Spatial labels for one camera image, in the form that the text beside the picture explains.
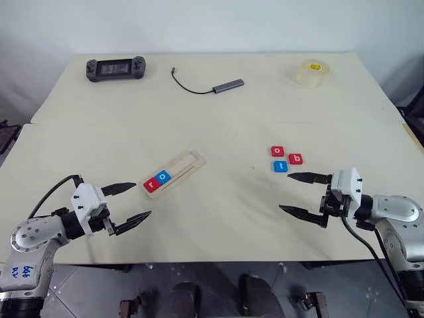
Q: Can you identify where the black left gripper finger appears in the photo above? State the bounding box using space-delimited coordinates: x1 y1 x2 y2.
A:
109 210 153 237
100 182 138 197

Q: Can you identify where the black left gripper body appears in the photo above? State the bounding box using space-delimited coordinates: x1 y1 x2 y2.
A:
89 205 117 237

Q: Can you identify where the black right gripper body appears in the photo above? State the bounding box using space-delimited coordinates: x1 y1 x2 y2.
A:
319 183 354 219

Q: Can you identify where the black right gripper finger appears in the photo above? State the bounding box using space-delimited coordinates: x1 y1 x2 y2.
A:
278 204 329 229
287 172 333 186

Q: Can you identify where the red letter tile r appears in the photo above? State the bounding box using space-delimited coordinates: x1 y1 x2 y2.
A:
143 178 162 193

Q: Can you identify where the blue letter tile o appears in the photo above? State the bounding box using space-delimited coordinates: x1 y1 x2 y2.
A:
154 170 173 185

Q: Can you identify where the light wooden letter tray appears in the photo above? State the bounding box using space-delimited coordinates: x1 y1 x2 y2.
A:
142 150 207 201

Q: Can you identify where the dark rounded shape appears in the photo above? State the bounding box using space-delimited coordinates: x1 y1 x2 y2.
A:
168 281 203 318
238 273 283 318

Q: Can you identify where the clear tape roll yellow core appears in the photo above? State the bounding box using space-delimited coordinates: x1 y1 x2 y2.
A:
286 59 331 89

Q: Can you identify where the dark grey handheld game console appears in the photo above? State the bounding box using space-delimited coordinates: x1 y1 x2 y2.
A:
85 56 148 83

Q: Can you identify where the black chair beside table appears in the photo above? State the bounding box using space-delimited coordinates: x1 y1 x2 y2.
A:
396 89 424 147

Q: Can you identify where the dark object beside table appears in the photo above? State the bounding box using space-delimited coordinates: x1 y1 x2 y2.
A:
0 119 21 155

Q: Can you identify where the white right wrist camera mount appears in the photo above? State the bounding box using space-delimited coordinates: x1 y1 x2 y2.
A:
331 167 364 213

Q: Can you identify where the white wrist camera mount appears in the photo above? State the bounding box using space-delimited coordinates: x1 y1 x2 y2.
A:
70 183 109 239
331 167 364 213

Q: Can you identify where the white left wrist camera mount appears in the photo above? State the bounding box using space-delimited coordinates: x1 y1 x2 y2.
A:
70 183 109 239

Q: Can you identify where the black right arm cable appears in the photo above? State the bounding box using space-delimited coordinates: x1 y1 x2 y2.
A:
340 213 415 309

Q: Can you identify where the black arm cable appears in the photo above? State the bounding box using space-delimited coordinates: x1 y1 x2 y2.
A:
27 174 84 220
340 213 415 309

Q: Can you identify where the black table frame bar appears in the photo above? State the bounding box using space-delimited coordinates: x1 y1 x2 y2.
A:
302 261 377 270
54 263 132 274

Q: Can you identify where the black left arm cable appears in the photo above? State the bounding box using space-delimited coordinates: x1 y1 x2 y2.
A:
27 174 84 220

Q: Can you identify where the rusty metal bracket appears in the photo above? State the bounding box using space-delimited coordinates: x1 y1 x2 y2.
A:
119 290 157 318
290 290 329 318

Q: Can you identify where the grey usb hub with cable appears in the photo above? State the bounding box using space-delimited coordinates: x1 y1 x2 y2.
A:
170 66 246 95

